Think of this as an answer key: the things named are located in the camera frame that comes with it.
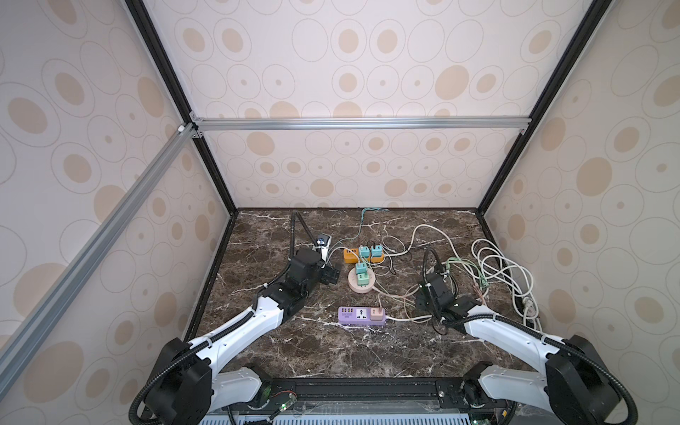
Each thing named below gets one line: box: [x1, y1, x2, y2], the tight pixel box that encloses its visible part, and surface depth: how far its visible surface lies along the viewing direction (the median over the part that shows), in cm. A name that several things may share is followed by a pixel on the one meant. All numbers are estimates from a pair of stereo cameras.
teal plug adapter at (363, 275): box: [355, 262, 370, 286], surface depth 94 cm
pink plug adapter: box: [370, 307, 384, 322], surface depth 84 cm
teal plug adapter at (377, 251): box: [370, 244, 384, 258], surface depth 99 cm
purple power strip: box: [338, 306, 387, 325], surface depth 88 cm
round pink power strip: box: [347, 267, 376, 294], surface depth 96 cm
